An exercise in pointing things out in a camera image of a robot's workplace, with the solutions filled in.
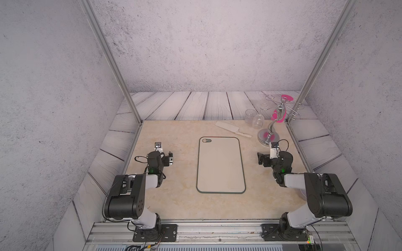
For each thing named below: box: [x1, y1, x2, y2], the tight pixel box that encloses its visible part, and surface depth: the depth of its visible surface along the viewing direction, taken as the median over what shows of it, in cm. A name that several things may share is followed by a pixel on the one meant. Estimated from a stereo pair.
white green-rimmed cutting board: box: [196, 135, 247, 195], surface depth 98 cm
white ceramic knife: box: [215, 121, 253, 138], surface depth 121 cm
